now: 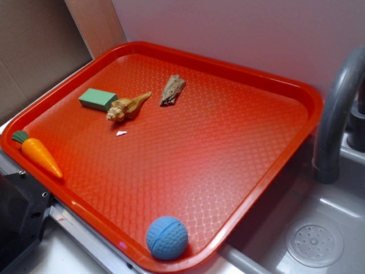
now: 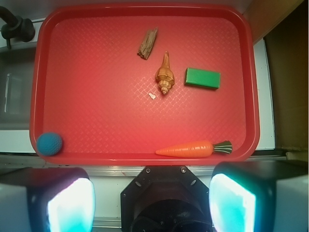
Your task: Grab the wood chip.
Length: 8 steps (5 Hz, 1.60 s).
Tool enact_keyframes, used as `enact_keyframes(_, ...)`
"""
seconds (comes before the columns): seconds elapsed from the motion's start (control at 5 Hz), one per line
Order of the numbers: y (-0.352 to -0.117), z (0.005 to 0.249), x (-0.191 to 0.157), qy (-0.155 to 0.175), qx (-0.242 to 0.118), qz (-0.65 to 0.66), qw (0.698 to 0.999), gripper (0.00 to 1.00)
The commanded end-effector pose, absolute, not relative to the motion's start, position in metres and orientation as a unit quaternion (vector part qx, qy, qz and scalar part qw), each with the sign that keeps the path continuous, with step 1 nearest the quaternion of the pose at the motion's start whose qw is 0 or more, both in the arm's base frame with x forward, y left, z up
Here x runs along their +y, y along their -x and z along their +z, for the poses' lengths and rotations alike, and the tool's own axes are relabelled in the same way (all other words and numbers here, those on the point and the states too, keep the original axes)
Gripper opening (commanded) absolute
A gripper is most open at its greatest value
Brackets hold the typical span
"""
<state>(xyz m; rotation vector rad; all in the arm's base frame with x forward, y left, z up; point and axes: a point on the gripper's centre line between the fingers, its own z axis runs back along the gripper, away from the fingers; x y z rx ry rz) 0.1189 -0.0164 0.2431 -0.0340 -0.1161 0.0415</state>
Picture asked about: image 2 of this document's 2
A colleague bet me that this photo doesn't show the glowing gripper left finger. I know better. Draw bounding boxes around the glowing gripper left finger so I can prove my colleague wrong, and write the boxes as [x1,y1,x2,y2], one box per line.
[0,167,95,232]

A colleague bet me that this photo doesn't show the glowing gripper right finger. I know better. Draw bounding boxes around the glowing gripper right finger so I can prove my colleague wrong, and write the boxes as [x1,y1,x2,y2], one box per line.
[209,161,309,232]

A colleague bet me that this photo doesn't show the brown wood chip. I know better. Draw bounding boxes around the brown wood chip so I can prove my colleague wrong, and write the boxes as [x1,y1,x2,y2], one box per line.
[137,27,158,60]

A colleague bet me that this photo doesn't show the blue dimpled ball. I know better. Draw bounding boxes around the blue dimpled ball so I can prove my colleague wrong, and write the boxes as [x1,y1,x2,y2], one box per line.
[36,132,63,156]

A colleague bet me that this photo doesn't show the orange toy carrot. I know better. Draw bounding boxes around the orange toy carrot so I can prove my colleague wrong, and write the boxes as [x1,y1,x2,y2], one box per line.
[155,140,233,158]

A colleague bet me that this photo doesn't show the green rectangular block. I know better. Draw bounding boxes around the green rectangular block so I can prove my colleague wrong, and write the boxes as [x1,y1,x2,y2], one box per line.
[185,68,221,89]

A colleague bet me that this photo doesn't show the small white shell fragment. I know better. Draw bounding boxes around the small white shell fragment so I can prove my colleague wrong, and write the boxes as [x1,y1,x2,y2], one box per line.
[148,93,156,100]

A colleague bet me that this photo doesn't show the red plastic tray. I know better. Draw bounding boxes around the red plastic tray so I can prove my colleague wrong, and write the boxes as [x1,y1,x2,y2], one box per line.
[30,3,260,166]

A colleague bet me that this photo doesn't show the brown spiral seashell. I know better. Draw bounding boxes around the brown spiral seashell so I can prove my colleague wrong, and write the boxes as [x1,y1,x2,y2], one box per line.
[155,51,175,95]

